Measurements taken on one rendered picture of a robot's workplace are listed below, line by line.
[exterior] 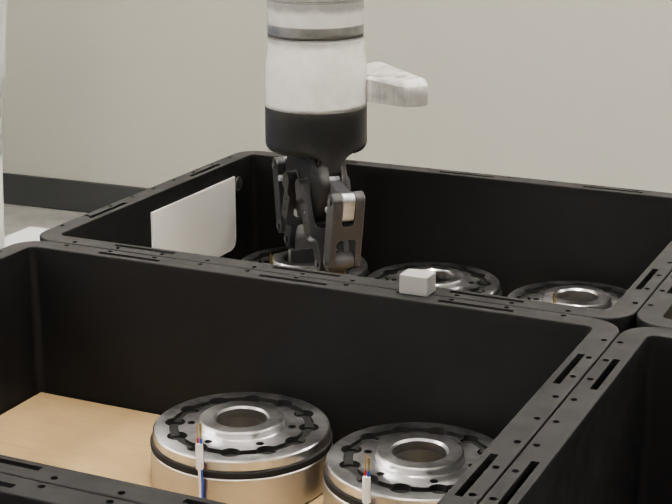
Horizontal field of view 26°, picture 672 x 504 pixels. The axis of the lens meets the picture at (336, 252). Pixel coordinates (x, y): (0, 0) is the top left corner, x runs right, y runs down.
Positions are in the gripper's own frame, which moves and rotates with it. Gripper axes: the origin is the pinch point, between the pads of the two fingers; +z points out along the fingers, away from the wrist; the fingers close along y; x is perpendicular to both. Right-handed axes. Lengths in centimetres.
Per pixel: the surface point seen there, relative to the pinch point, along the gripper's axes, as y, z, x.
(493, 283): 6.8, -1.0, 11.5
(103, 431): 16.3, 2.2, -20.0
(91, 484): 44, -8, -26
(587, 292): 12.0, -1.3, 16.5
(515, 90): -253, 37, 151
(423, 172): -1.9, -7.7, 9.6
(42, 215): -350, 85, 36
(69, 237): 7.0, -7.8, -19.8
